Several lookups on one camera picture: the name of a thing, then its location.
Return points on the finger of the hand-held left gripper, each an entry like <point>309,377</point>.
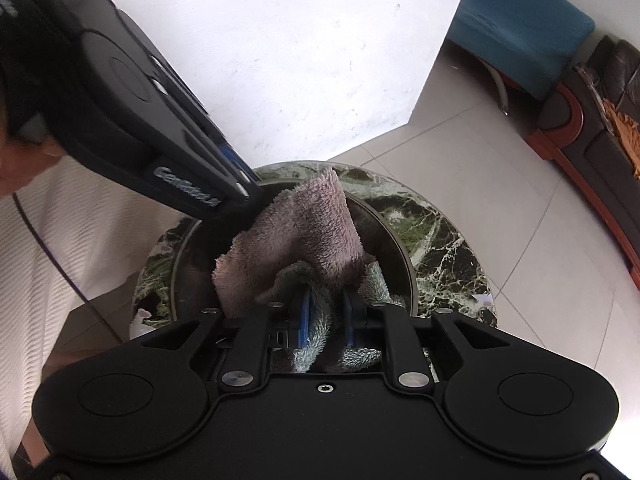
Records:
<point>235,160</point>
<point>200,190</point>

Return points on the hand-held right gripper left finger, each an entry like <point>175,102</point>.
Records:
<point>302,322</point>

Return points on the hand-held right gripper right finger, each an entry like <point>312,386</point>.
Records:
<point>350,320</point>

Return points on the steel bowl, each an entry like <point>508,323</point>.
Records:
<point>395,255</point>

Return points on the fluffy pink green cloth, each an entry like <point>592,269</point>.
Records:
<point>310,230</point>

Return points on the person's left hand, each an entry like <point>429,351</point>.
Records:
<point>25,165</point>

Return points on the round green marble table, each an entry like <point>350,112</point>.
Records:
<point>440,240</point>

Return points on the person's left leg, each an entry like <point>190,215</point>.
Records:
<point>60,270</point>

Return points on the dark leather sofa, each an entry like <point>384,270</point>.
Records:
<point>600,160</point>

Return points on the teal bench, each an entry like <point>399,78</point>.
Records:
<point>515,25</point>

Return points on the orange fringed throw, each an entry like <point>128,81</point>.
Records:
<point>625,135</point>

